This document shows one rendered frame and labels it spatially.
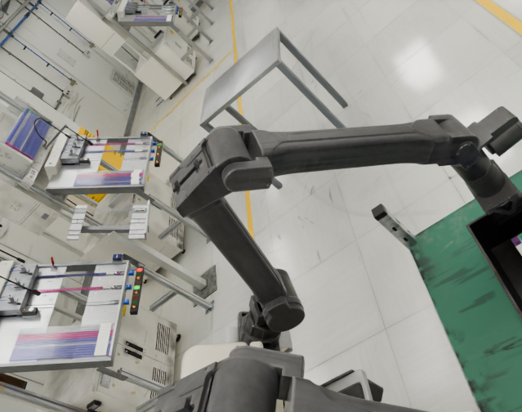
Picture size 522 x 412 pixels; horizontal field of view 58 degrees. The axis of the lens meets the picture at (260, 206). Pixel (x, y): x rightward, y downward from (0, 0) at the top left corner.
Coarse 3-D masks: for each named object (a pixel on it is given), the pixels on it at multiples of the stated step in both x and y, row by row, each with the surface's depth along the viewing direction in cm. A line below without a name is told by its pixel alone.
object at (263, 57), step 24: (264, 48) 304; (288, 48) 317; (240, 72) 311; (264, 72) 284; (288, 72) 284; (312, 72) 329; (216, 96) 318; (312, 96) 296; (336, 96) 343; (240, 120) 359; (336, 120) 309
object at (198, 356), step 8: (208, 344) 82; (216, 344) 82; (224, 344) 81; (232, 344) 81; (240, 344) 81; (256, 344) 81; (192, 352) 80; (200, 352) 80; (208, 352) 80; (216, 352) 80; (224, 352) 79; (184, 360) 80; (192, 360) 78; (200, 360) 78; (208, 360) 78; (216, 360) 78; (184, 368) 78; (192, 368) 77; (200, 368) 77; (184, 376) 77
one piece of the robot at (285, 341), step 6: (228, 330) 102; (234, 330) 102; (288, 330) 105; (228, 336) 101; (234, 336) 101; (282, 336) 104; (288, 336) 104; (228, 342) 100; (234, 342) 100; (282, 342) 102; (288, 342) 103; (288, 348) 102
